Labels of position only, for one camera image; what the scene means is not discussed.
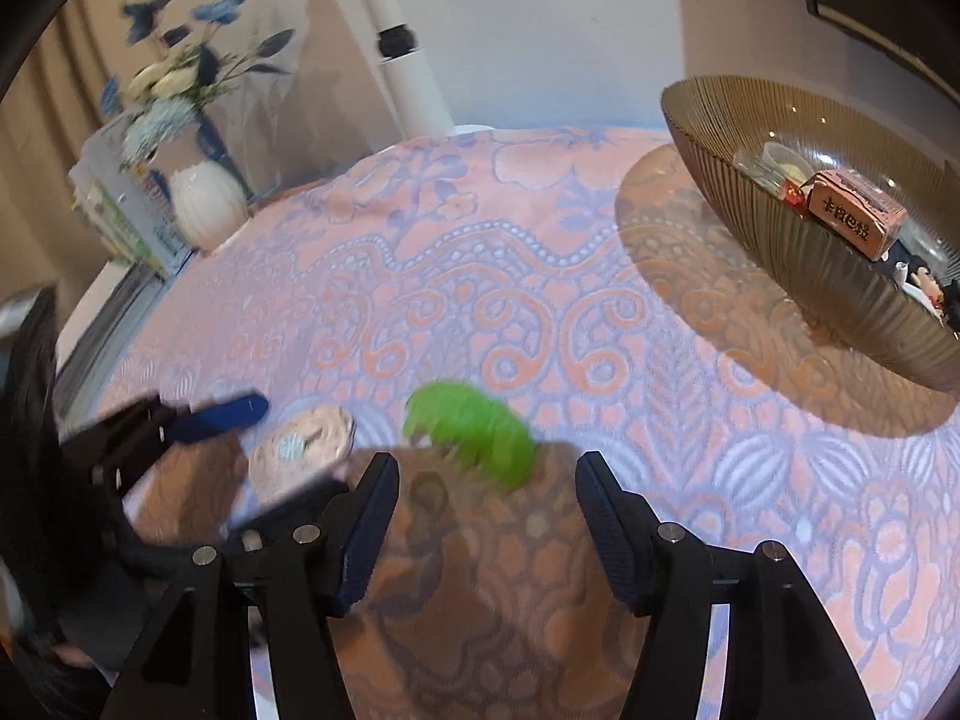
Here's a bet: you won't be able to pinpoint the green plastic toy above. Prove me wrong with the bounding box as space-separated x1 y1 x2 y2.
402 380 537 489

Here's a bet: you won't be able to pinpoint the amber ribbed glass bowl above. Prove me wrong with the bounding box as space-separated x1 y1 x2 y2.
661 75 958 394

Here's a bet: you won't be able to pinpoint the small doll figure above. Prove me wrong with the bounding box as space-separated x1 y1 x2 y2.
892 260 958 332

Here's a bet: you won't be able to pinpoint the pink card box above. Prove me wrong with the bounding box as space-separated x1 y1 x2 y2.
802 167 908 262

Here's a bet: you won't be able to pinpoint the pink patterned tablecloth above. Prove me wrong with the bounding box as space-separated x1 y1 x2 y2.
89 130 958 718

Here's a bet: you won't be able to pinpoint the white ribbed vase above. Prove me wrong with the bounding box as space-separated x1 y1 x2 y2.
169 161 249 254

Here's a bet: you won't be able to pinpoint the clear plastic measuring cup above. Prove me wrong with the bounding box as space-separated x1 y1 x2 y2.
734 140 815 199

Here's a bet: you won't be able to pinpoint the white floor lamp pole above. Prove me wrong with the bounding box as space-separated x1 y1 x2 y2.
364 0 491 138

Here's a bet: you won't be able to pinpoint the blue white artificial flowers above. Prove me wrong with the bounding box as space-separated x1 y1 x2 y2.
99 0 295 167

